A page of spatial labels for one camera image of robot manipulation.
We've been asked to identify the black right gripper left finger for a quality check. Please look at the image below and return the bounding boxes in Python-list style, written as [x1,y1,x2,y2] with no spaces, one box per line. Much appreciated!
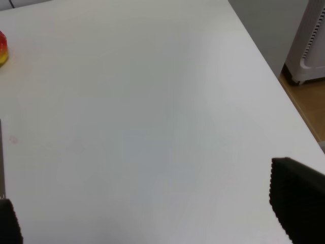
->
[0,199,23,244]

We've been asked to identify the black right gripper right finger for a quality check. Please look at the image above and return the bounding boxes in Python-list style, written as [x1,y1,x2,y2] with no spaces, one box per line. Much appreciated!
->
[269,158,324,243]

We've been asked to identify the red yellow toy fruit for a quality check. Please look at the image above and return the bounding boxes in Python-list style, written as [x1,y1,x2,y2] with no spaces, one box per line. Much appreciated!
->
[0,32,9,66]

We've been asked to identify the brown coffee capsule box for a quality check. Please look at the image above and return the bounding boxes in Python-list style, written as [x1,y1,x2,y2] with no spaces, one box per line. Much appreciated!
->
[0,123,6,199]

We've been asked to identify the white air purifier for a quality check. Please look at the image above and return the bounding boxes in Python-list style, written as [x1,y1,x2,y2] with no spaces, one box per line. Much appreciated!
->
[285,1,324,85]

